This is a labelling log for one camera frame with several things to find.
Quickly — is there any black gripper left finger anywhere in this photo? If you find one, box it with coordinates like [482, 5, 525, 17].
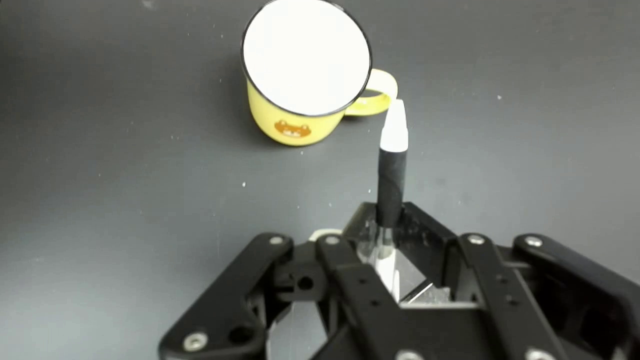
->
[158, 232, 399, 360]

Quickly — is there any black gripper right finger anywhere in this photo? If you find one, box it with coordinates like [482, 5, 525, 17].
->
[400, 202, 640, 360]

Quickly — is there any black and white pen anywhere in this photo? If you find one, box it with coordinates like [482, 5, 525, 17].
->
[372, 98, 411, 302]

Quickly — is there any yellow enamel mug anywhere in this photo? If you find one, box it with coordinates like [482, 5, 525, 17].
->
[240, 0, 399, 146]

